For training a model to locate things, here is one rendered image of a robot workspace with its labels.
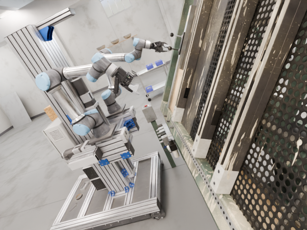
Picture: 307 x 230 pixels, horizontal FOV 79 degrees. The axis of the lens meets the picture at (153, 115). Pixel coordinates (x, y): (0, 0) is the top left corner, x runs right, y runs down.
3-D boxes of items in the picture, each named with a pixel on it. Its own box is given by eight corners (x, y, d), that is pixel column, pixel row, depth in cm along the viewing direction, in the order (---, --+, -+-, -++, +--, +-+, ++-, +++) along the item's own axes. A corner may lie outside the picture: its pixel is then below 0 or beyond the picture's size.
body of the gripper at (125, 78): (133, 80, 117) (118, 67, 114) (125, 90, 120) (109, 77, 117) (134, 76, 124) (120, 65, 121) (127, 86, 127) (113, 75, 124)
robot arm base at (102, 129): (92, 140, 160) (86, 130, 156) (97, 131, 174) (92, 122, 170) (107, 134, 157) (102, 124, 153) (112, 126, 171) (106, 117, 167)
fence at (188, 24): (170, 107, 198) (166, 106, 197) (193, 7, 166) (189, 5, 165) (171, 108, 193) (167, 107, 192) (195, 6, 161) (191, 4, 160)
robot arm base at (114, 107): (107, 115, 205) (103, 107, 201) (110, 109, 218) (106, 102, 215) (119, 110, 202) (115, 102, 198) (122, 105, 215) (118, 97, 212)
